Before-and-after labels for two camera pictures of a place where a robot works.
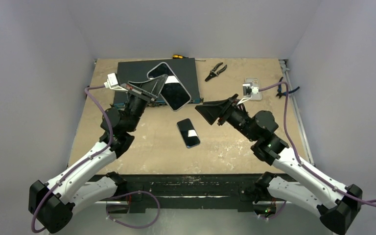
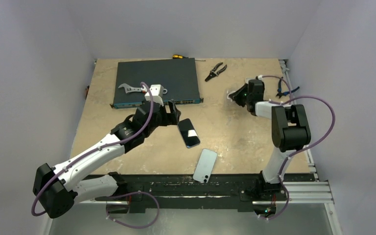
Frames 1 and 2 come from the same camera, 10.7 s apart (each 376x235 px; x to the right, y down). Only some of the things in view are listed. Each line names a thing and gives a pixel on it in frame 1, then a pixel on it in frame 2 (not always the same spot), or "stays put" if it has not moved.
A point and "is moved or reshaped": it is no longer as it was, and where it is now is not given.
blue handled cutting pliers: (280, 93) stays put
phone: (173, 92) is moved or reshaped
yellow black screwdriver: (174, 57) stays put
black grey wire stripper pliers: (212, 74) stays put
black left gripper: (153, 86) → (169, 118)
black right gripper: (227, 110) → (240, 96)
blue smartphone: (189, 134) stays put
